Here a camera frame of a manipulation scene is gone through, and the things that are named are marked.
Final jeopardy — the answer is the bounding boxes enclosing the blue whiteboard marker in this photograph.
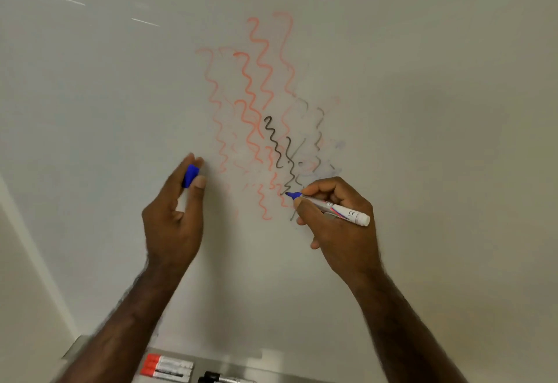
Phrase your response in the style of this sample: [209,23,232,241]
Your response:
[285,191,371,227]

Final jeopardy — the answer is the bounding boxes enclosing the metal marker tray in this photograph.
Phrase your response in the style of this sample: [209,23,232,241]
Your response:
[60,334,314,383]

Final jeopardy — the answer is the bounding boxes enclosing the blue marker cap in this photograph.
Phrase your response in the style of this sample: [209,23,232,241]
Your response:
[181,164,201,189]

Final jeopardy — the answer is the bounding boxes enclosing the black whiteboard marker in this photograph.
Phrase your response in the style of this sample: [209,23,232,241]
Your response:
[203,371,253,383]

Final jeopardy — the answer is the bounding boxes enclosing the person's left forearm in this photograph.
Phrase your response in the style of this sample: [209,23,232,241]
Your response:
[56,264,188,383]

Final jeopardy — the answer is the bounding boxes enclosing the person's right hand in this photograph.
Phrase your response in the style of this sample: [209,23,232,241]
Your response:
[292,176,385,288]

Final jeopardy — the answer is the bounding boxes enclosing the white whiteboard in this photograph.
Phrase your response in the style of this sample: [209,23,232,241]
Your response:
[0,0,558,383]

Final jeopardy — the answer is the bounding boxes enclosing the person's right forearm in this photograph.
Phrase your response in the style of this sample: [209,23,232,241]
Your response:
[348,269,470,383]

